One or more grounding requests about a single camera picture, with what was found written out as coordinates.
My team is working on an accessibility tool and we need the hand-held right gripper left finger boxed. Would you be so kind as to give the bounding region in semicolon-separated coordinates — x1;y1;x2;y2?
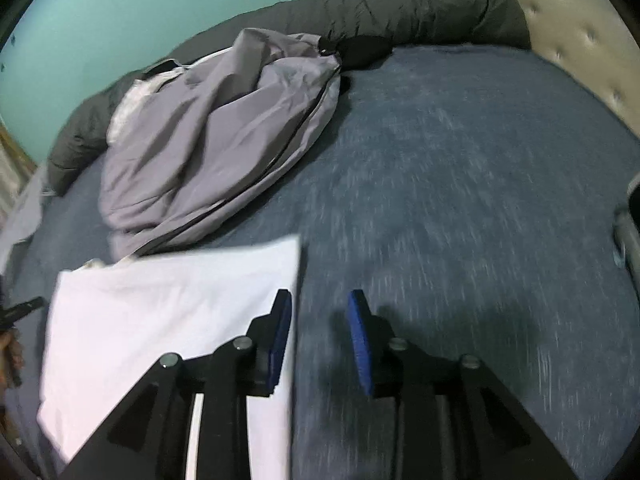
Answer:
59;288;294;480

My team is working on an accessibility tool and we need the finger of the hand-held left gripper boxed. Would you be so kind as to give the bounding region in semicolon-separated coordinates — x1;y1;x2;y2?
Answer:
0;296;47;333

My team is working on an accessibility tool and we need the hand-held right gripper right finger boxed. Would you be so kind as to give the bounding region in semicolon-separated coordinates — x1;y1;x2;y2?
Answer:
347;288;579;480

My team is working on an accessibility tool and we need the white shirt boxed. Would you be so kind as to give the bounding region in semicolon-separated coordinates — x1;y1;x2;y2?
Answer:
36;234;302;480

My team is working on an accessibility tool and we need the grey jacket with white lining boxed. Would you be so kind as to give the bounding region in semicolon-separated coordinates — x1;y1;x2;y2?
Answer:
99;27;351;261

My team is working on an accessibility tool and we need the person's left hand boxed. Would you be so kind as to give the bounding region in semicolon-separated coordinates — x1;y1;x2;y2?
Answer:
0;331;25;390

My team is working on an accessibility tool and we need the light grey sheet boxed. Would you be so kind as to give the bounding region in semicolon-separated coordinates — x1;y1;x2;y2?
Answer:
0;162;51;266

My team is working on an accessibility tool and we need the blue patterned bed sheet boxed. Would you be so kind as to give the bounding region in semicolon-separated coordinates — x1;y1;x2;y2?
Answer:
0;42;640;480

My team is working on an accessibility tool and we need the grey knit garment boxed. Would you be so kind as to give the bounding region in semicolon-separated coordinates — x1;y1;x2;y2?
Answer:
612;174;640;288

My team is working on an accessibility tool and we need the small black cloth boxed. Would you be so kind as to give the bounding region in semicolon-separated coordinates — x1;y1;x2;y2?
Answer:
337;35;394;70

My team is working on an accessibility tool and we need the dark grey puffy quilt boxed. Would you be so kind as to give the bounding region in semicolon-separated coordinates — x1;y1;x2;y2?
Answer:
46;0;532;197

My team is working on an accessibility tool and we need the beige tufted headboard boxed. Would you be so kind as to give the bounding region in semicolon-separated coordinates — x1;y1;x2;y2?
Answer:
462;0;640;141

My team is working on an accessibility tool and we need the wooden rail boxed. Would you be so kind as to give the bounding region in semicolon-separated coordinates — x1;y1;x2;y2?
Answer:
0;125;38;171

